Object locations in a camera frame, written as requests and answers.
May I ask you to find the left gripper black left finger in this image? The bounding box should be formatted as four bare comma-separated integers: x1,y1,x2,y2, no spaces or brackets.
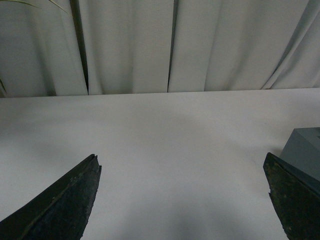
0,154,102,240

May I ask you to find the gray cube base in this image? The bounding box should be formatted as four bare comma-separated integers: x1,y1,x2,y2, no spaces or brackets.
280,127,320,194

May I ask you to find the white curtain backdrop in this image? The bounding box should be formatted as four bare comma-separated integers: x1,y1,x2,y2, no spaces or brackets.
0,0,320,97

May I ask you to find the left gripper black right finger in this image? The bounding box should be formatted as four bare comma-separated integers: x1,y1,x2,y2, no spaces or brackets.
263,152,320,240

